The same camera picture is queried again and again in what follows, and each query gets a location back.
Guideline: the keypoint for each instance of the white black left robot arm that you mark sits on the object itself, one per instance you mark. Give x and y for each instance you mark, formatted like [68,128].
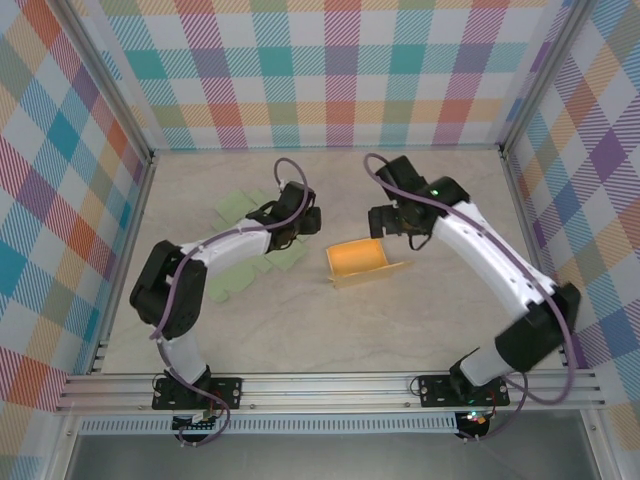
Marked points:
[225,250]

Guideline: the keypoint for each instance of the orange paper box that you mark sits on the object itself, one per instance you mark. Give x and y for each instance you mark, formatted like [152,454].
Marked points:
[355,257]

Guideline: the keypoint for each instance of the small controller board with LEDs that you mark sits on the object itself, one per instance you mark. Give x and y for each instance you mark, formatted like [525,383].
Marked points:
[475,420]

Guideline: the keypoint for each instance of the aluminium side rail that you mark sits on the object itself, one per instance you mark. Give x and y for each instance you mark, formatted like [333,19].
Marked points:
[511,175]
[131,235]

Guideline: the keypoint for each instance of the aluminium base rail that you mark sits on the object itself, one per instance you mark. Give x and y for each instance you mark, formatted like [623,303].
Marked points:
[325,390]

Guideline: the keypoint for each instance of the grey metal panel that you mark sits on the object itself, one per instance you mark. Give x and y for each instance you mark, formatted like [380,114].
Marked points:
[325,457]

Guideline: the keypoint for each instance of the aluminium frame post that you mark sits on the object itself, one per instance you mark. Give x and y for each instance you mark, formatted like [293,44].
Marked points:
[541,75]
[114,82]

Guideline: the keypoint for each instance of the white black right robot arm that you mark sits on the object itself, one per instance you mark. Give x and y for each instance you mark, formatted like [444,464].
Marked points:
[480,255]

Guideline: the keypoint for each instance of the green paper box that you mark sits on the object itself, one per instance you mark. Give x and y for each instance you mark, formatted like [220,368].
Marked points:
[232,205]

